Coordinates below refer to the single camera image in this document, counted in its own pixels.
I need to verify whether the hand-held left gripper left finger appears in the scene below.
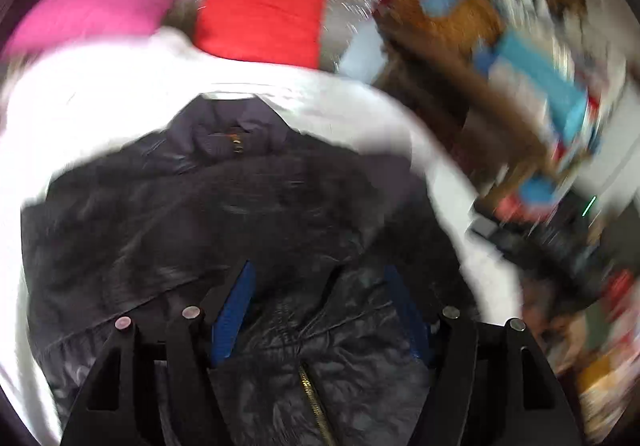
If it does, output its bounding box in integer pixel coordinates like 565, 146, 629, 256
60, 260, 257, 446

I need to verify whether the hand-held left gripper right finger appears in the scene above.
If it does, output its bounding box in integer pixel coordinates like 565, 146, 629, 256
382, 265, 583, 446

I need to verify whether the black puffer jacket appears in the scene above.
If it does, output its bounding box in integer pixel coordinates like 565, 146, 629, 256
20, 93, 481, 446

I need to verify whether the light blue box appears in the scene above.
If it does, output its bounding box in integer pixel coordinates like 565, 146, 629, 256
475, 30, 591, 139

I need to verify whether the wicker basket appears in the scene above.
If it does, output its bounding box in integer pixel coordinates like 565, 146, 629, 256
375, 0, 506, 59

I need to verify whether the white bed blanket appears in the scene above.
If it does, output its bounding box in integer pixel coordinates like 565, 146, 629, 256
0, 33, 523, 446

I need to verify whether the folded red cloth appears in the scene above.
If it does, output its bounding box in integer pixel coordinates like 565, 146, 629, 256
192, 0, 331, 71

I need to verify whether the pink cloth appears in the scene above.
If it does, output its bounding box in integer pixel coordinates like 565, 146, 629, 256
2, 0, 176, 59

